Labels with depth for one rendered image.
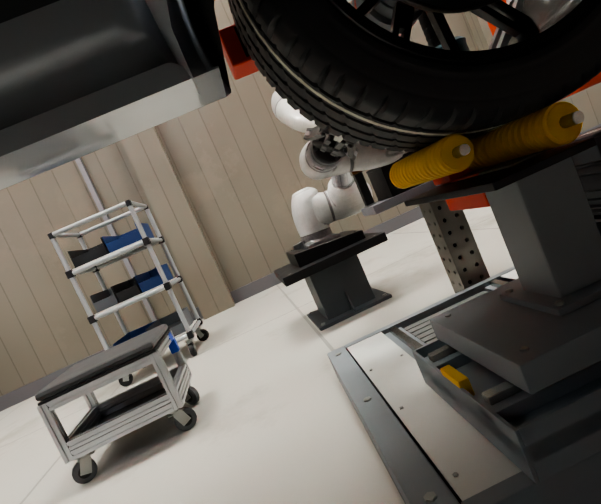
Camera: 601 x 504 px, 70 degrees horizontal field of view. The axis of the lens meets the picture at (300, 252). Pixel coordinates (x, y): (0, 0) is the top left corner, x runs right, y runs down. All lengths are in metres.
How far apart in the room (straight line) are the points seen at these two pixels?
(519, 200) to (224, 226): 3.49
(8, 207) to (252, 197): 2.12
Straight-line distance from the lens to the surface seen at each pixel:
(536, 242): 0.76
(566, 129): 0.70
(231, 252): 4.05
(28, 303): 4.49
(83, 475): 1.71
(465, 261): 1.58
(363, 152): 1.14
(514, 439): 0.65
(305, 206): 2.02
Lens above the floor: 0.52
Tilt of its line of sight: 5 degrees down
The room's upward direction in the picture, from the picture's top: 24 degrees counter-clockwise
